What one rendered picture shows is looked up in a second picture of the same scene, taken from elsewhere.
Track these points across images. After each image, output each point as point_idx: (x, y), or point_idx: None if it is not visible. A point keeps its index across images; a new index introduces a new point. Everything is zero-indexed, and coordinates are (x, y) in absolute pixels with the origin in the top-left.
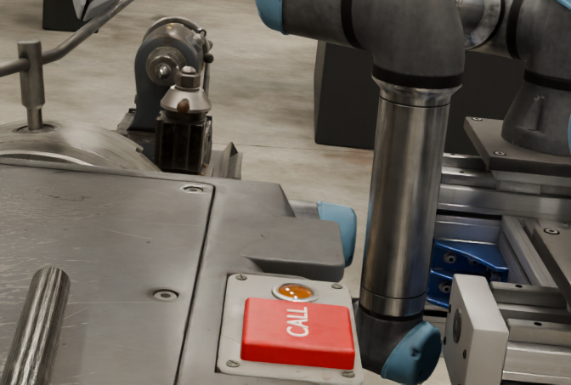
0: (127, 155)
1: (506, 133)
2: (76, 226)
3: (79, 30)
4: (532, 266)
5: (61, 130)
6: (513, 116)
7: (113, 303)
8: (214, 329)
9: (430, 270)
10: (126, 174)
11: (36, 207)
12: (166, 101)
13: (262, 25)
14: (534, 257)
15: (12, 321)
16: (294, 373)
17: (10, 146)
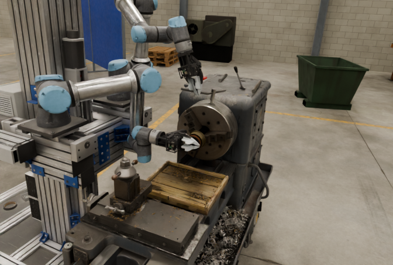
0: (196, 103)
1: (68, 121)
2: (214, 86)
3: (202, 91)
4: (103, 125)
5: (206, 103)
6: (66, 116)
7: (214, 81)
8: (207, 79)
9: (93, 157)
10: (204, 90)
11: (217, 88)
12: (135, 169)
13: None
14: (97, 127)
15: (223, 81)
16: None
17: (216, 101)
